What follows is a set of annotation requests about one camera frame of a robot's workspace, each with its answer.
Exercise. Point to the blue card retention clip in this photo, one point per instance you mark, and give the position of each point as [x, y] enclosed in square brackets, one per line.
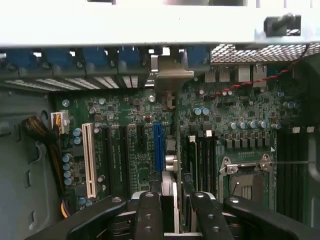
[95, 58]
[128, 58]
[21, 60]
[197, 58]
[58, 58]

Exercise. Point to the white power connector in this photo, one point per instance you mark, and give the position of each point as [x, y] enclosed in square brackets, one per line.
[60, 122]

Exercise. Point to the short black expansion slot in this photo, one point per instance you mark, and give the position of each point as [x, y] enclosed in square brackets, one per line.
[140, 135]

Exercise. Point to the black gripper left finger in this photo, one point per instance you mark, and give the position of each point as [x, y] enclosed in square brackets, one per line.
[148, 220]

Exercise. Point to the CPU socket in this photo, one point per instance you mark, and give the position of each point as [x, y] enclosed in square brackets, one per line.
[250, 180]

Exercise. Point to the blue expansion slot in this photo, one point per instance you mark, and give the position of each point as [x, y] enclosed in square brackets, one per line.
[159, 147]

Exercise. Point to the white expansion slot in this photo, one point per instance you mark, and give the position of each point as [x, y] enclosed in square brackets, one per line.
[90, 160]

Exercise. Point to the open black PC case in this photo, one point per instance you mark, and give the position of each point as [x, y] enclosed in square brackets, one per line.
[22, 162]

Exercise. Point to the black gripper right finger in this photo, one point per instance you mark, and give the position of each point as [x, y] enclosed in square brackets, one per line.
[210, 220]

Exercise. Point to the thin metal locking lever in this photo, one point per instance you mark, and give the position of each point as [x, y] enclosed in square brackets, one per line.
[290, 163]

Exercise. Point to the green motherboard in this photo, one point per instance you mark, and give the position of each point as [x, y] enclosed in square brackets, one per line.
[125, 110]

